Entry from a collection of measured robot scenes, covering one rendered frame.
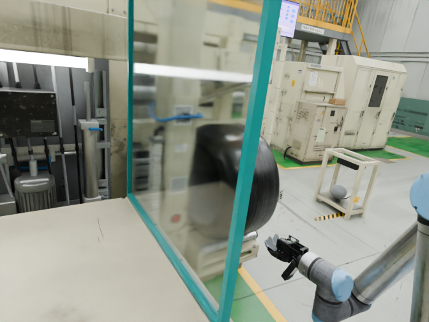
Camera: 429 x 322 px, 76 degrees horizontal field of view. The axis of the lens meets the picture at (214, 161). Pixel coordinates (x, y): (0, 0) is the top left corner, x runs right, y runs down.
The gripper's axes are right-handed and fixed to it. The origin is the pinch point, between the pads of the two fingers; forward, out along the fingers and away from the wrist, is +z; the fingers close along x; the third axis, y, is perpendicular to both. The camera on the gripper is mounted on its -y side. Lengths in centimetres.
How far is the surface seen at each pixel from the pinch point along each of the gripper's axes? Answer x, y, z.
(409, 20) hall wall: -1162, 385, 481
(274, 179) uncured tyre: -4.0, 27.6, 3.0
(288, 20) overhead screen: -297, 195, 282
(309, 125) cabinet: -372, 16, 273
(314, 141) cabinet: -390, -16, 270
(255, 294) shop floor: -58, -93, 63
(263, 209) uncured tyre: 1.0, 14.6, 2.9
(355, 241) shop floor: -216, -92, 70
